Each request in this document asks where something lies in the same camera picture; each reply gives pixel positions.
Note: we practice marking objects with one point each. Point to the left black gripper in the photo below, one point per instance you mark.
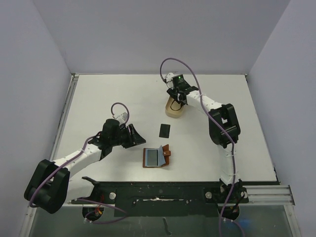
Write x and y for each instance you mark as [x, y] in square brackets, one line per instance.
[137, 138]

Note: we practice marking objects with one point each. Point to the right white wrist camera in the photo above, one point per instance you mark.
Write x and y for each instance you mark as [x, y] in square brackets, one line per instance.
[168, 78]

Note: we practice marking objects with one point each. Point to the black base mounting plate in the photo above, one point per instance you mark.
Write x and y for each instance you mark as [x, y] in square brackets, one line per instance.
[169, 199]

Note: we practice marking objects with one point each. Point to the brown leather card holder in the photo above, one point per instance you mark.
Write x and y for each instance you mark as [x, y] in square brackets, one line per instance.
[164, 154]

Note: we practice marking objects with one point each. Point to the aluminium rail left edge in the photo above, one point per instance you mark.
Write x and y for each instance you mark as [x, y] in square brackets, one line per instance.
[30, 214]

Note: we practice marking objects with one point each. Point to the tan oval cardboard tray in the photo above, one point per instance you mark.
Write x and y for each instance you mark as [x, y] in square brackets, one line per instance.
[173, 109]

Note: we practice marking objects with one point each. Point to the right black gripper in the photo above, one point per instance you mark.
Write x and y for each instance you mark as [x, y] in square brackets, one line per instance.
[177, 93]

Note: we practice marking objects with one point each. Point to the aluminium rail front right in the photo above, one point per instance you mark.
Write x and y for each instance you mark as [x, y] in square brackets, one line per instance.
[269, 195]

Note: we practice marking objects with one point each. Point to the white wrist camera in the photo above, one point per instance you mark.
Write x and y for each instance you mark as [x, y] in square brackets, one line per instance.
[168, 78]
[123, 117]

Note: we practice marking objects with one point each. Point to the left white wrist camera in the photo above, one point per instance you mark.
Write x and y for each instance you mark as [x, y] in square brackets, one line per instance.
[123, 117]

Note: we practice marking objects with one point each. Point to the black credit card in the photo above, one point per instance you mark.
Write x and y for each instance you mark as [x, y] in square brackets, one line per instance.
[164, 131]

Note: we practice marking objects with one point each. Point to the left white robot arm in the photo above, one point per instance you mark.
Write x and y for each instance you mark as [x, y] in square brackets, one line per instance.
[50, 185]

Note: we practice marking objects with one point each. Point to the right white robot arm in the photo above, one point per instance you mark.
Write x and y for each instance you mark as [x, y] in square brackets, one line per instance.
[223, 124]

